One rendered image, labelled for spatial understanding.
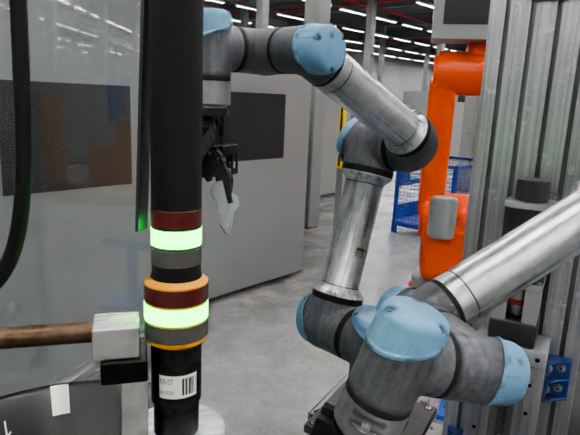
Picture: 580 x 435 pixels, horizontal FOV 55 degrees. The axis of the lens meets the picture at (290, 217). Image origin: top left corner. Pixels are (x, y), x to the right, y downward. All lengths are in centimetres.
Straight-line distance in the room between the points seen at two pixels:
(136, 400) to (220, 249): 419
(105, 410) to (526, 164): 89
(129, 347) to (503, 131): 94
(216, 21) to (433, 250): 353
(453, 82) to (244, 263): 224
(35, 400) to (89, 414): 5
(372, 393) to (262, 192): 427
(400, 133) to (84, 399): 72
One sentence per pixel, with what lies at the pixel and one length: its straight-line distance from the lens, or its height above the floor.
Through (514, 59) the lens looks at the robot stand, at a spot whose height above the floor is 179.
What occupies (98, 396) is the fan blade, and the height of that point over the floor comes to 139.
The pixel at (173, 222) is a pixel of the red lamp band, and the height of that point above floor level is 162.
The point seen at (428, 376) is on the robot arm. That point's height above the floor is 143.
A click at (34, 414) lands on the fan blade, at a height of 139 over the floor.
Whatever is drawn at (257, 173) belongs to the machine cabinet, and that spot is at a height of 105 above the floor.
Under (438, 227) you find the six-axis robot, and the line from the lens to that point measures 418.
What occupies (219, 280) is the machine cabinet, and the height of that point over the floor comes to 19.
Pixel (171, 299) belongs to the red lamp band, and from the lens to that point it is 37.
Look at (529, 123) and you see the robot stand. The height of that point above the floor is 167.
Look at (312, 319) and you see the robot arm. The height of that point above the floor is 122.
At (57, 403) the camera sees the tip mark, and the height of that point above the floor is 140.
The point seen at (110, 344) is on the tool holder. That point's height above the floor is 154.
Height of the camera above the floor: 170
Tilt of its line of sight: 12 degrees down
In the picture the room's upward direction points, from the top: 2 degrees clockwise
